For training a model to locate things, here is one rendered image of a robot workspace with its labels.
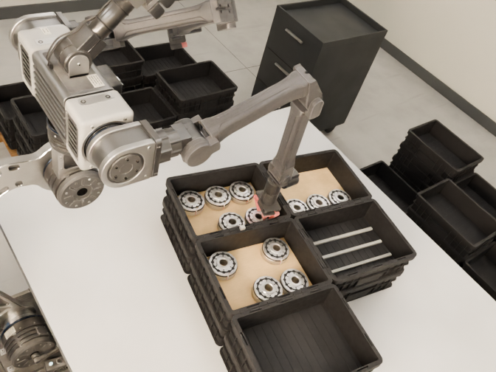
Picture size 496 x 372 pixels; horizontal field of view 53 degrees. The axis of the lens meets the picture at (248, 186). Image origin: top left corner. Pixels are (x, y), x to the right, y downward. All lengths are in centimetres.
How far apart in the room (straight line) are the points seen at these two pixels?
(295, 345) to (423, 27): 391
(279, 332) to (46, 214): 98
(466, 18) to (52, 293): 407
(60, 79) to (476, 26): 405
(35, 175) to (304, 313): 97
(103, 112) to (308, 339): 100
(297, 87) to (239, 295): 75
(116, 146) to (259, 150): 140
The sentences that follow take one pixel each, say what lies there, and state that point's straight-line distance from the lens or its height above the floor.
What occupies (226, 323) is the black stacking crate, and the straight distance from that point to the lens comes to 167.
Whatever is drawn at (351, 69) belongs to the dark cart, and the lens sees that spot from 350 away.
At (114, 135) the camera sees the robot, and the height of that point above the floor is 150.
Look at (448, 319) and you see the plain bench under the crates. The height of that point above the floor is 70.
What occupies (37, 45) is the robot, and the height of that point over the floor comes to 153.
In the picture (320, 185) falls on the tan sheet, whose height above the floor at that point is 83.
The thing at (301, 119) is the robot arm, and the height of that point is 142.
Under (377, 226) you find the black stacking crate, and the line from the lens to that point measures 213.
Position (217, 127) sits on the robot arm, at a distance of 128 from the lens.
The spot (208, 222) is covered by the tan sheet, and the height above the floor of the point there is 83.
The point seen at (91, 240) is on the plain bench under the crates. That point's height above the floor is 70.
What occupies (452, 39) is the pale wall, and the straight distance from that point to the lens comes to 500.
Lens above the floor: 228
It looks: 44 degrees down
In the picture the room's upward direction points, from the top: 19 degrees clockwise
